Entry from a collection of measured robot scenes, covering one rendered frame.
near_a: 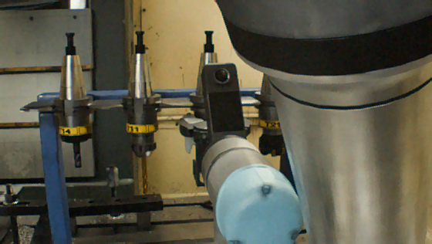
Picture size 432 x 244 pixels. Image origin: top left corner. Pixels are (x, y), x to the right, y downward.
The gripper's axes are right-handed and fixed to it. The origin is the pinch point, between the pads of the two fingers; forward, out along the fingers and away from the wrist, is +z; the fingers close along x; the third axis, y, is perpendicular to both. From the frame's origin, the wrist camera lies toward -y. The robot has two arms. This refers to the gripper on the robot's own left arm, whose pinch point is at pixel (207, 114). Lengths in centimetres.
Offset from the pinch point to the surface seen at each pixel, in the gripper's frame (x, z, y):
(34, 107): -27.6, -3.8, -2.7
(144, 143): -10.6, -3.1, 3.7
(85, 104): -19.7, -3.3, -2.8
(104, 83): -24, 59, 2
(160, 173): -7, 93, 45
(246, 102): 5.6, -4.0, -2.7
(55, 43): -38, 55, -11
